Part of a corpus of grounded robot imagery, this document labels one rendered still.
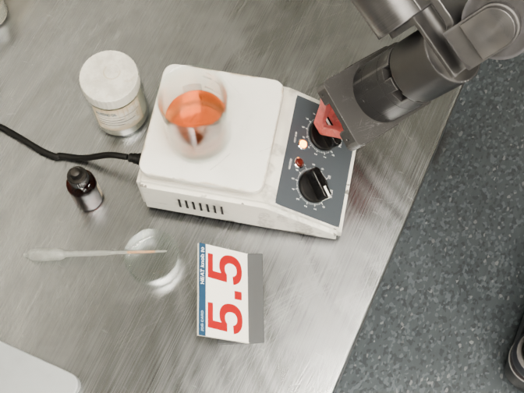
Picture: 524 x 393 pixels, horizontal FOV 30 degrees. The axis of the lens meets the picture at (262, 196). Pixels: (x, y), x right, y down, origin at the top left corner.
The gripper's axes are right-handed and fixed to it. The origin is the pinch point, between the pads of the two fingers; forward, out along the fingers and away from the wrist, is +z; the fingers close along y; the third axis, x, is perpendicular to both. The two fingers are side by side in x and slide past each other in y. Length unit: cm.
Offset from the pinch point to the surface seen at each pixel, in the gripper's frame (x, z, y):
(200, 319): 9.9, 6.2, 19.2
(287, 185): 3.2, 1.5, 6.6
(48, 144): -12.6, 19.7, 17.9
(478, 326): 44, 56, -49
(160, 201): -1.5, 9.9, 14.9
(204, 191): -0.2, 4.5, 13.0
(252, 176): 0.8, 0.8, 9.9
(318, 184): 4.7, -0.2, 4.5
